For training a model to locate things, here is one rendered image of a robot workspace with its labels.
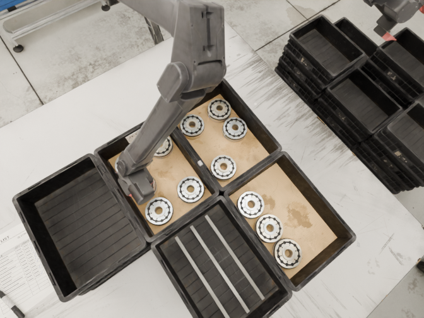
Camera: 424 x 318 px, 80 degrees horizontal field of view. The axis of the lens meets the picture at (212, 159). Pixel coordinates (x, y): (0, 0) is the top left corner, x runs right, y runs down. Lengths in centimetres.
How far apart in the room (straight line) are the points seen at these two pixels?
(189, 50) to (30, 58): 240
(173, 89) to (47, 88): 212
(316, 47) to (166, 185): 142
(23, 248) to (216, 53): 111
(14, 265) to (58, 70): 167
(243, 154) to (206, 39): 71
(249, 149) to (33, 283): 100
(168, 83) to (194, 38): 8
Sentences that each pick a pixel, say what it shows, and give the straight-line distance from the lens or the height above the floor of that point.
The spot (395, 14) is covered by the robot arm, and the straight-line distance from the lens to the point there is 96.
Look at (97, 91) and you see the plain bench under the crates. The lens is 144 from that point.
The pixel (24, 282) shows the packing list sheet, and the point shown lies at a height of 70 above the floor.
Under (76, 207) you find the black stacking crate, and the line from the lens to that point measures 111.
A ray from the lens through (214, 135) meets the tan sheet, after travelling 109.
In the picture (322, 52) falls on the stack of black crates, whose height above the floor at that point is 49.
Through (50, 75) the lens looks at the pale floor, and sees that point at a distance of 257.
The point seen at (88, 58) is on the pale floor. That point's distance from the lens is 256.
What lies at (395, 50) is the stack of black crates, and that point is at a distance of 227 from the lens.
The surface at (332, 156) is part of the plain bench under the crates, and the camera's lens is 136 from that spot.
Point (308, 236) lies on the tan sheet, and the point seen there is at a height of 83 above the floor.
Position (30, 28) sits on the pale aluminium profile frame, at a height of 13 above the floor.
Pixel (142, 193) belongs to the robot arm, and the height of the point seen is 110.
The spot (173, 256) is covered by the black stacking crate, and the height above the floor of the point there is 83.
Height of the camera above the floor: 182
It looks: 71 degrees down
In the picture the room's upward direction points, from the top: 10 degrees clockwise
